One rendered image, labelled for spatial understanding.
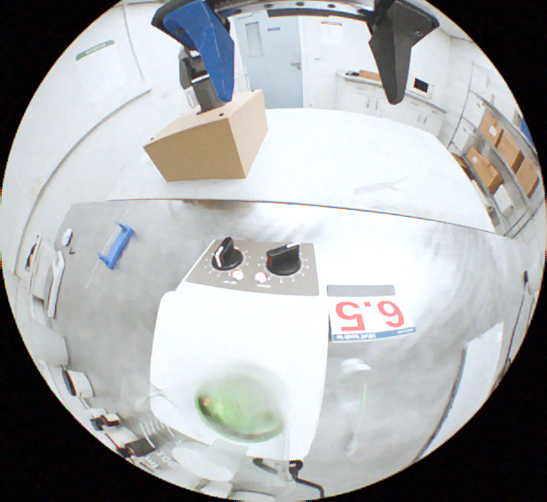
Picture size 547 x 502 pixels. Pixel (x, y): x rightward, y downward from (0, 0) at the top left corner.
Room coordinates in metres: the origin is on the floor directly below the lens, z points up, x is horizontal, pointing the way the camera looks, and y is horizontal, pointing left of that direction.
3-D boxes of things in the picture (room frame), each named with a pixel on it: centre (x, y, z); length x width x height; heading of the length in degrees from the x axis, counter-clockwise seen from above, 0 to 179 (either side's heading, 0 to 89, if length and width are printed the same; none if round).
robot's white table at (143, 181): (0.39, -0.10, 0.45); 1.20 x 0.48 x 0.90; 70
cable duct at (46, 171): (0.89, 1.18, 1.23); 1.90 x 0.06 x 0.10; 160
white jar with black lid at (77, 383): (-0.20, 0.50, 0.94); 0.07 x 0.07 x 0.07
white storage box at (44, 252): (0.15, 1.26, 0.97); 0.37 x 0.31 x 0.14; 69
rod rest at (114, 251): (0.15, 0.33, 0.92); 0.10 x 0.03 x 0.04; 150
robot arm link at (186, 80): (0.38, 0.07, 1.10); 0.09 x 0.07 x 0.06; 126
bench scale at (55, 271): (0.07, 0.90, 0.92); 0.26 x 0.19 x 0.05; 155
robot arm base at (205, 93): (0.37, 0.07, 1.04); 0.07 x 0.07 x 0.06; 77
